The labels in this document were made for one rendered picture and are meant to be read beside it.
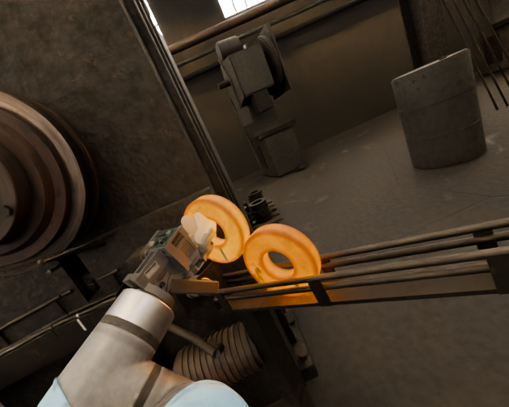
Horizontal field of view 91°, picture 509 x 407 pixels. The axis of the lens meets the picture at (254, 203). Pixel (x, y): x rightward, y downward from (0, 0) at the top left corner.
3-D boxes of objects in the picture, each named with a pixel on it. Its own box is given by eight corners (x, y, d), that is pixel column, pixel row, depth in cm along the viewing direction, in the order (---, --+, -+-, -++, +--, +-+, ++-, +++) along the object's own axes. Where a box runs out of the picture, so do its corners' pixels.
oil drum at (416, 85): (398, 166, 274) (376, 85, 251) (448, 144, 274) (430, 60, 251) (444, 173, 216) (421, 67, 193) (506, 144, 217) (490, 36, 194)
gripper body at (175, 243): (184, 221, 44) (141, 282, 35) (212, 253, 48) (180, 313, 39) (157, 228, 48) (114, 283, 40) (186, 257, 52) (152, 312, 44)
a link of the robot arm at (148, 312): (171, 348, 36) (134, 341, 42) (187, 315, 40) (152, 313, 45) (125, 316, 32) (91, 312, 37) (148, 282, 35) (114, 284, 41)
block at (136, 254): (173, 306, 84) (136, 246, 78) (195, 296, 84) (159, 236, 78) (166, 329, 74) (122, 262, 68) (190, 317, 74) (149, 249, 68)
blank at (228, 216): (181, 205, 60) (171, 211, 57) (227, 184, 51) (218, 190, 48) (213, 259, 63) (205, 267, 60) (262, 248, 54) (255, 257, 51)
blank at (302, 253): (237, 246, 57) (229, 255, 54) (279, 208, 47) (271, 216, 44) (287, 295, 56) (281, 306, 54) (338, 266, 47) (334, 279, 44)
